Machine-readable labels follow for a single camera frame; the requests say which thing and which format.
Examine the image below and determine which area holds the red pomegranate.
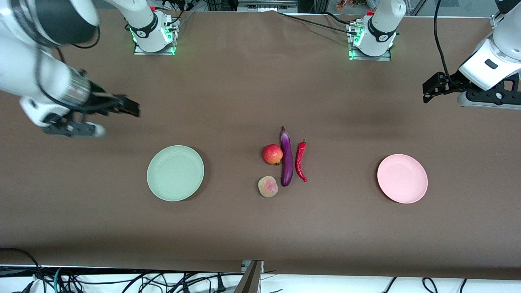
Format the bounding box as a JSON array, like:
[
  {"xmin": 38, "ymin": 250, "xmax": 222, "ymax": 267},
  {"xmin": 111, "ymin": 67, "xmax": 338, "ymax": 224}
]
[{"xmin": 263, "ymin": 144, "xmax": 284, "ymax": 165}]

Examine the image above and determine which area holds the red chili pepper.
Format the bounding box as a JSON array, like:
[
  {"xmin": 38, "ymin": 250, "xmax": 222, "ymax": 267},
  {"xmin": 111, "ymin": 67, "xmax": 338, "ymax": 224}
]
[{"xmin": 295, "ymin": 139, "xmax": 308, "ymax": 182}]

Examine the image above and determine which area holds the pale pink peach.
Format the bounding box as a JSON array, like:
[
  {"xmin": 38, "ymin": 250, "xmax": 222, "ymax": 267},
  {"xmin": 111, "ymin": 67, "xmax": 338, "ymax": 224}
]
[{"xmin": 258, "ymin": 176, "xmax": 279, "ymax": 198}]

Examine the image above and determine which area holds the long purple eggplant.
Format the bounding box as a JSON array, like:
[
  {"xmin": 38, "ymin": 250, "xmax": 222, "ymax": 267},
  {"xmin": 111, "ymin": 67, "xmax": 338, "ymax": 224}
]
[{"xmin": 280, "ymin": 126, "xmax": 294, "ymax": 187}]

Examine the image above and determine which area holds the pale green round plate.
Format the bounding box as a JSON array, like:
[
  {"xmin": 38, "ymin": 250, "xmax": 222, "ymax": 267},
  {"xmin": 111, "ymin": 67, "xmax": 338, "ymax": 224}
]
[{"xmin": 147, "ymin": 145, "xmax": 205, "ymax": 202}]

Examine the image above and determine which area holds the pink round plate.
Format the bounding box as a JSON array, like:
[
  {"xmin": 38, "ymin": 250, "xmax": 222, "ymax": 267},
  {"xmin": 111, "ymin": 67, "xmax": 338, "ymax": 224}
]
[{"xmin": 377, "ymin": 154, "xmax": 429, "ymax": 204}]

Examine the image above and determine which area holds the brown table cover sheet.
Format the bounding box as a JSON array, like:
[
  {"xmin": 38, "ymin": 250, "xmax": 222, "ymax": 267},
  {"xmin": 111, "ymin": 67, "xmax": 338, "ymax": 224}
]
[{"xmin": 0, "ymin": 7, "xmax": 521, "ymax": 281}]

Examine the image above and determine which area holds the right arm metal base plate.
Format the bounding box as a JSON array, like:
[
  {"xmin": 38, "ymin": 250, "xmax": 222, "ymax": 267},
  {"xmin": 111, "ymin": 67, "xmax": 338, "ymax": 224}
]
[{"xmin": 134, "ymin": 12, "xmax": 177, "ymax": 56}]

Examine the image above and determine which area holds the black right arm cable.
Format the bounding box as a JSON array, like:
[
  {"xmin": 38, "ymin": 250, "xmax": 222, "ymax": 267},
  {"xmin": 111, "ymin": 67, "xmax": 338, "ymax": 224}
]
[{"xmin": 35, "ymin": 24, "xmax": 101, "ymax": 118}]

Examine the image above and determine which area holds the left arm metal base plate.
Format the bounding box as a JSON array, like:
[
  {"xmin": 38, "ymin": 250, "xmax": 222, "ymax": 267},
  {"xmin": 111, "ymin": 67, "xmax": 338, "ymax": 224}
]
[{"xmin": 348, "ymin": 22, "xmax": 392, "ymax": 61}]

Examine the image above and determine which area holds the long black table cable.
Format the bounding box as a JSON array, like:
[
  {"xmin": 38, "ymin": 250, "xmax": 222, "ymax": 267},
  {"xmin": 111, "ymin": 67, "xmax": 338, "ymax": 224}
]
[{"xmin": 278, "ymin": 11, "xmax": 359, "ymax": 34}]

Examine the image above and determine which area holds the aluminium frame profile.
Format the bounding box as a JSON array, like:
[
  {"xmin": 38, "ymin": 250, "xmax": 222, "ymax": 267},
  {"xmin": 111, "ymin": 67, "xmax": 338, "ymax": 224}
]
[{"xmin": 237, "ymin": 0, "xmax": 298, "ymax": 13}]

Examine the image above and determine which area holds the black looped cable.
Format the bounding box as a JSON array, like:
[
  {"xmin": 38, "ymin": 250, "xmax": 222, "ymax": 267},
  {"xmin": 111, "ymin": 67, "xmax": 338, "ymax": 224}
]
[{"xmin": 0, "ymin": 247, "xmax": 47, "ymax": 293}]

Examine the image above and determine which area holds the metal table post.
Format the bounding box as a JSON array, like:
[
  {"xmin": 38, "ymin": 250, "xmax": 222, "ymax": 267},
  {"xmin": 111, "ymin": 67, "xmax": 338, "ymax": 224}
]
[{"xmin": 234, "ymin": 260, "xmax": 264, "ymax": 293}]

